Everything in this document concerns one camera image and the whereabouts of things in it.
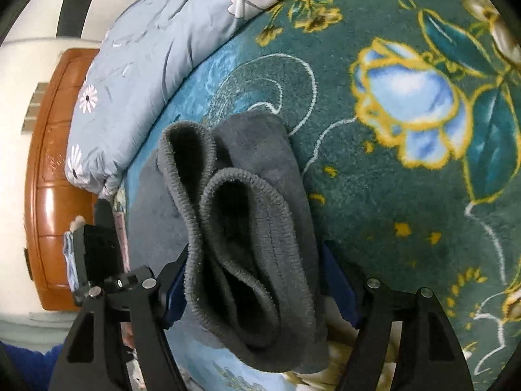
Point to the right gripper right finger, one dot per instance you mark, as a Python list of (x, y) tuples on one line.
[(429, 356)]

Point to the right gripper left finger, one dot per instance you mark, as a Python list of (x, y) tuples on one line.
[(93, 352)]

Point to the dark grey sweatpants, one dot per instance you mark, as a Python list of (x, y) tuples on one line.
[(231, 199)]

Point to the stack of folded clothes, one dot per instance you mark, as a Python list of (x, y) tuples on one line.
[(92, 253)]

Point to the white black wardrobe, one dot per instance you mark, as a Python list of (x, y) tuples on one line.
[(83, 23)]

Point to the teal floral bed blanket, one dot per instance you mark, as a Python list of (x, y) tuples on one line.
[(404, 117)]

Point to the light blue floral duvet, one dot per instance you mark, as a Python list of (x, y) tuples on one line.
[(143, 59)]

